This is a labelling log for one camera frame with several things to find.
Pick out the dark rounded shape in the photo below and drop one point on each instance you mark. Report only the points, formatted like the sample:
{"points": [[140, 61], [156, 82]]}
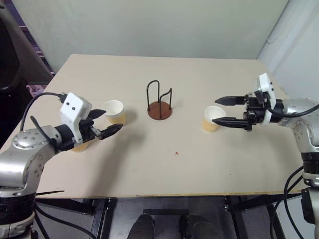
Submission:
{"points": [[141, 227]]}

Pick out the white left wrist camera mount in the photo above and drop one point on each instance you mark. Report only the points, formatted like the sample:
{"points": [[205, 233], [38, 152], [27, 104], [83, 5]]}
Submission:
{"points": [[73, 109]]}

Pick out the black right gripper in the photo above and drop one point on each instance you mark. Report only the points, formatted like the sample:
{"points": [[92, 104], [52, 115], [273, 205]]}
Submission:
{"points": [[255, 112]]}

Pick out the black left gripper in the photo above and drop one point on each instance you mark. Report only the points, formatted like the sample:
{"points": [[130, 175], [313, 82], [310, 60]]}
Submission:
{"points": [[86, 128]]}

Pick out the black metal table frame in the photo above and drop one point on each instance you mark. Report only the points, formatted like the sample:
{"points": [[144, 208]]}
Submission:
{"points": [[99, 211]]}

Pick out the white and tan paper cup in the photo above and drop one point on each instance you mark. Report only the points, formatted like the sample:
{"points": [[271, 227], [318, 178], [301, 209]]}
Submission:
{"points": [[79, 147], [114, 110], [210, 119]]}

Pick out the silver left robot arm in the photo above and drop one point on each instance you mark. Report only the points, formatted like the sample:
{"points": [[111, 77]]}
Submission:
{"points": [[23, 159]]}

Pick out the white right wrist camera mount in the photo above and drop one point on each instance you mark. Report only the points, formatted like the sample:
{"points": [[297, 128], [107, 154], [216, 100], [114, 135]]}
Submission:
{"points": [[265, 85]]}

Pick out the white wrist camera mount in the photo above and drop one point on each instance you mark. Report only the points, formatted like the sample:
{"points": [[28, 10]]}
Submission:
{"points": [[265, 85], [73, 109]]}

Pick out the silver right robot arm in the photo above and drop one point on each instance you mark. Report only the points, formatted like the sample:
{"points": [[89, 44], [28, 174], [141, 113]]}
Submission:
{"points": [[302, 129]]}

